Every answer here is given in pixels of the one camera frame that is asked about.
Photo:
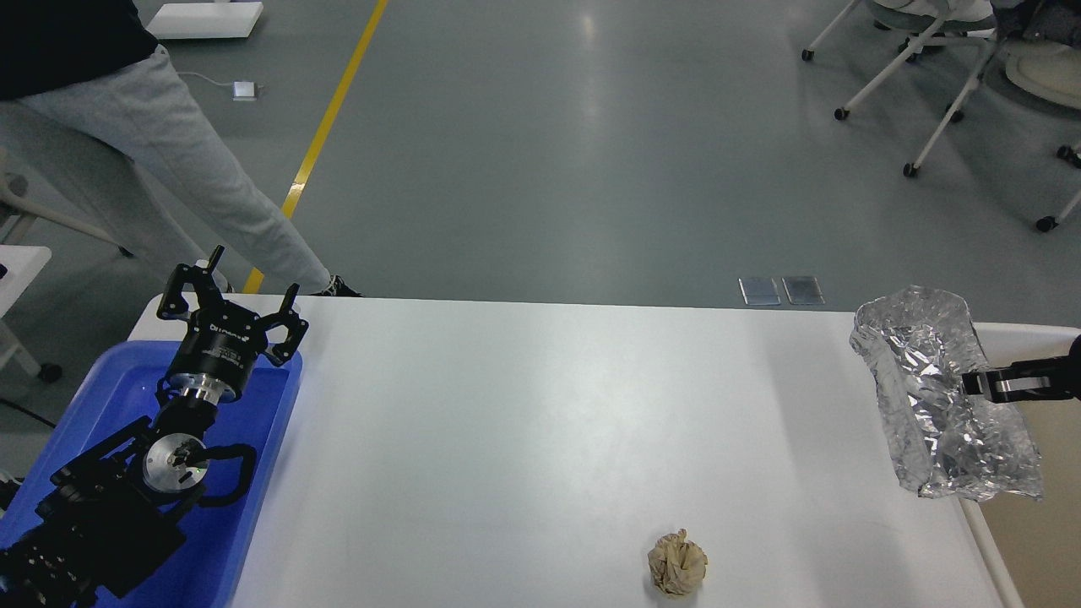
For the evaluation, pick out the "white rolling chair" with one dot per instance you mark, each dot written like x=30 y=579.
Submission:
x=927 y=24

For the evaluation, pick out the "silver foil bag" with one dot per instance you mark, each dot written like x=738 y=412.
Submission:
x=918 y=343

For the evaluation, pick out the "person in grey trousers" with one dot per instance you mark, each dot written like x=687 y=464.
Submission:
x=91 y=99

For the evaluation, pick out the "white floor platform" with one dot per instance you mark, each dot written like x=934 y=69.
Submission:
x=205 y=21

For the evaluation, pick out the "beige plastic bin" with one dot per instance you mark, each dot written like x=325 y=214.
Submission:
x=1032 y=548

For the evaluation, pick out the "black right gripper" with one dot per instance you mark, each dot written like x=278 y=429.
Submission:
x=1056 y=378

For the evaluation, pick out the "small white floor box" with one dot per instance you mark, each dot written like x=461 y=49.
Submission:
x=244 y=90

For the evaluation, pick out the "left metal floor plate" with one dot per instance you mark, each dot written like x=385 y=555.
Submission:
x=759 y=292

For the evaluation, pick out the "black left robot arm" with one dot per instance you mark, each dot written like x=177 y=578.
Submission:
x=112 y=517

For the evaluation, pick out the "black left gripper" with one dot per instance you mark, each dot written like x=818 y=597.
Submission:
x=211 y=353

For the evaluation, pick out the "crumpled brown paper ball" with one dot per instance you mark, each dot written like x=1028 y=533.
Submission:
x=677 y=565

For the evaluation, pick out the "metal floor plate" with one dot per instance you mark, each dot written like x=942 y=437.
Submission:
x=759 y=292
x=803 y=291

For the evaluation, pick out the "right metal floor plate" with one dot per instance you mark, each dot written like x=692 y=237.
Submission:
x=803 y=291

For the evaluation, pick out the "white chair left edge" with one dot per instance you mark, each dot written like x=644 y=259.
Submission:
x=21 y=212

